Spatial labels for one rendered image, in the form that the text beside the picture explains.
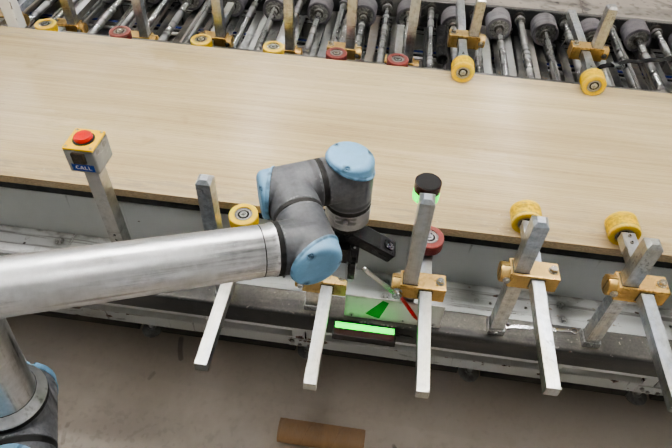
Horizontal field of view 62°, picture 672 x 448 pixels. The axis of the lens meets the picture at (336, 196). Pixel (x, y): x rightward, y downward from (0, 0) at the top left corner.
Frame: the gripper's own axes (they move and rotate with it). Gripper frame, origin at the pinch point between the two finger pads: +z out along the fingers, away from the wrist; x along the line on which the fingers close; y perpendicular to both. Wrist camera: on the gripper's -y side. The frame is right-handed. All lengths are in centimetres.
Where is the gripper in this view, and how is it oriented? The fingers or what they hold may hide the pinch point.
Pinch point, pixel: (352, 277)
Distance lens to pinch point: 129.1
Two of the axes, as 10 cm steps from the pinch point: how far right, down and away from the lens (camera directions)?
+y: -9.9, -1.2, 0.7
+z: -0.3, 7.0, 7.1
